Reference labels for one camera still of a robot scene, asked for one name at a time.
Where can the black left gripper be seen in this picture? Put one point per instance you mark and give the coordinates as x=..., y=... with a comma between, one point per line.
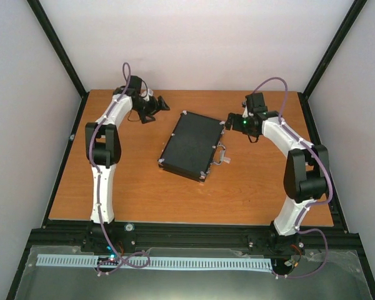
x=155, y=109

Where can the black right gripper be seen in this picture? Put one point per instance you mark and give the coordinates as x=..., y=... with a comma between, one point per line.
x=236, y=125

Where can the black poker set case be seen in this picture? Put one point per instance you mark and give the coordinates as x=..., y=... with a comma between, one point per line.
x=192, y=145

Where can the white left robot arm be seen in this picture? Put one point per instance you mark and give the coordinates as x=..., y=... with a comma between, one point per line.
x=103, y=146

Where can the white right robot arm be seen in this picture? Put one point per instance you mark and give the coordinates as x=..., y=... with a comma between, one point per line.
x=306, y=177

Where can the black aluminium frame rail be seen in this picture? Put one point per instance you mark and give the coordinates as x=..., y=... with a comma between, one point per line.
x=248, y=239

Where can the white perforated cable strip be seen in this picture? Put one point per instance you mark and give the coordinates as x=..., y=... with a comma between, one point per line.
x=157, y=263

